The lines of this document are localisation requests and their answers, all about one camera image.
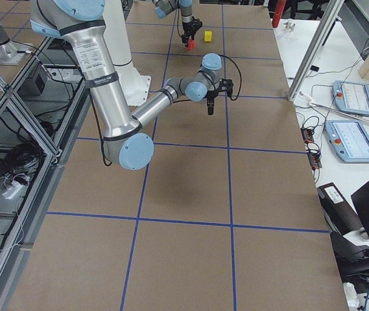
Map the upper teach pendant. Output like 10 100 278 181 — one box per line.
332 80 369 117

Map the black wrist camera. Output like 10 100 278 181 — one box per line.
219 78 233 98

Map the black camera cable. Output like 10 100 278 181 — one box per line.
219 54 244 100

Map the aluminium frame post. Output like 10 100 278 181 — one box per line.
287 0 344 102

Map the red wooden block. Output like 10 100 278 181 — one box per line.
186 40 195 51

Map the lower teach pendant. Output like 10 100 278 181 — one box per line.
324 120 369 163

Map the red fire extinguisher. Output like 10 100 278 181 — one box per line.
272 0 286 28

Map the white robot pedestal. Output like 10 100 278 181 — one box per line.
103 0 151 106

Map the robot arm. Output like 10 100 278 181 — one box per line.
152 0 202 50
30 1 222 170

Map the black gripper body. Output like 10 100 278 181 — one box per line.
182 19 202 35
206 82 220 100

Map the white power strip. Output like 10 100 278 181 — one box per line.
2 181 23 200

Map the yellow wooden block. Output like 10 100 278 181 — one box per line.
204 30 213 42

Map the teach pendant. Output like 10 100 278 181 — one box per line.
324 120 369 163
332 80 369 117

